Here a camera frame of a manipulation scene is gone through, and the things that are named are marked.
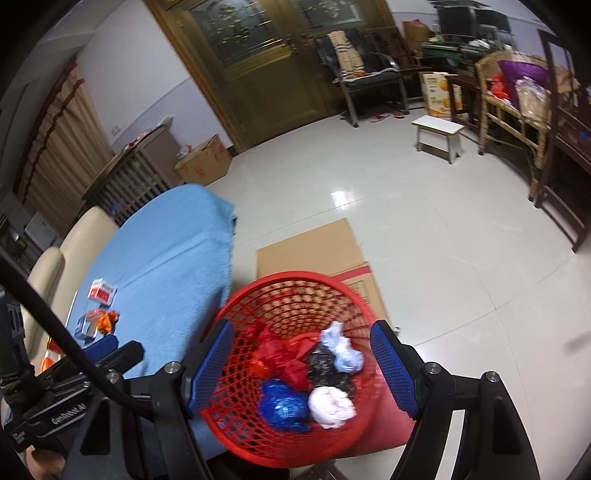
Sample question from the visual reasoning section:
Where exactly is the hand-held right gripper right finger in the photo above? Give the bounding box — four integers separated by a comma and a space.
369, 320, 541, 480

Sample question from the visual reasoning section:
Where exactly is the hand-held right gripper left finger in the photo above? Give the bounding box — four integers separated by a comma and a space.
60, 318, 236, 480

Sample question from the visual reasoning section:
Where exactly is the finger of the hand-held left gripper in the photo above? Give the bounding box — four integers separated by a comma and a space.
83, 335, 145, 384

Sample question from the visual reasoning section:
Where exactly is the light blue face mask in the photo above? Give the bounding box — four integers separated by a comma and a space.
320, 322, 364, 374

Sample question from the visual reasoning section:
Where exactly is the red plastic bag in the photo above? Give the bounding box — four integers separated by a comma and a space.
249, 323, 324, 391

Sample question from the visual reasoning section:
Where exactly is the black patterned bag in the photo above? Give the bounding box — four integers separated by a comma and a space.
307, 346, 356, 398

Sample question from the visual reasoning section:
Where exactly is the white plastic bag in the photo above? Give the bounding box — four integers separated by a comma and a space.
307, 387, 357, 430

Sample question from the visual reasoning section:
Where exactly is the blue plastic bag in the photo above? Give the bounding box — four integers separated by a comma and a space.
259, 378, 312, 433

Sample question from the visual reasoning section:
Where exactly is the red plastic basket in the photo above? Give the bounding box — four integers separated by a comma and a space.
198, 271, 416, 469

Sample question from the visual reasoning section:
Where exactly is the clear plastic container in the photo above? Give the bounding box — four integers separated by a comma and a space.
76, 310, 105, 342

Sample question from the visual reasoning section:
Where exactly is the orange wrapper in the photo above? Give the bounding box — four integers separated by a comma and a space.
95, 310, 121, 334

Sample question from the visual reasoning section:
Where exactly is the orange white packet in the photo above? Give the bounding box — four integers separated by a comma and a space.
39, 348, 63, 372

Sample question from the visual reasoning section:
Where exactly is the red white small box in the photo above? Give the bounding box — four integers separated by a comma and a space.
88, 278, 118, 305

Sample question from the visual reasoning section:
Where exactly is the blue tablecloth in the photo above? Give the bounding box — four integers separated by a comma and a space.
65, 184, 238, 462

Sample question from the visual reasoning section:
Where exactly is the cream leather sofa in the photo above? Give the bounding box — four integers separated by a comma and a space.
28, 205, 121, 342

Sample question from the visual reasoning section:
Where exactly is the flat cardboard sheet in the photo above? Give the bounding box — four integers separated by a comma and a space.
255, 218, 393, 333

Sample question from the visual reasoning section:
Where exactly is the wooden crib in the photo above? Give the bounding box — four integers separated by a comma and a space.
83, 148, 171, 227

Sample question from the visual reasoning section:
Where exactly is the brown cardboard box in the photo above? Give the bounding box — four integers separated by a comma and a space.
174, 135, 233, 186
403, 19, 435, 51

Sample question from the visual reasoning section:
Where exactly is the brown curtain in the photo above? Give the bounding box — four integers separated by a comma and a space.
14, 62, 114, 222

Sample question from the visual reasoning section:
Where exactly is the beige cabinet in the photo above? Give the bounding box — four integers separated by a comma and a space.
134, 126, 183, 185

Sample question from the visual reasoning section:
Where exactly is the small white stool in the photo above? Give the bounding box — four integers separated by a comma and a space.
412, 115, 465, 164

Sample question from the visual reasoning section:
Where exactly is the wicker chair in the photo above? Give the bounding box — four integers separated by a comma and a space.
475, 50, 583, 195

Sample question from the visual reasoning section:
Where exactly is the yellow carton box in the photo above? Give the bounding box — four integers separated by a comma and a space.
419, 71, 462, 117

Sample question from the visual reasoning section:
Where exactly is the wooden double door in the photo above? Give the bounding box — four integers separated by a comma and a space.
143, 0, 398, 153

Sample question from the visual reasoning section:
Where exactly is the black metal armchair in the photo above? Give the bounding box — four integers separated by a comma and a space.
314, 30, 411, 127

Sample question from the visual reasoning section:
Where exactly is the plaid scarf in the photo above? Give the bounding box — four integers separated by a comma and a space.
329, 30, 365, 79

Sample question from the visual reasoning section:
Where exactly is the purple cushion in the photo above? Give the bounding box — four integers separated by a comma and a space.
499, 60, 550, 100

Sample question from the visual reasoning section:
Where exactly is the dark wooden chair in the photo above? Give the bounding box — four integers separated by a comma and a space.
362, 25, 423, 88

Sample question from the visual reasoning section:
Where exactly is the black monitor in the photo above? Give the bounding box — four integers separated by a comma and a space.
436, 6, 478, 38

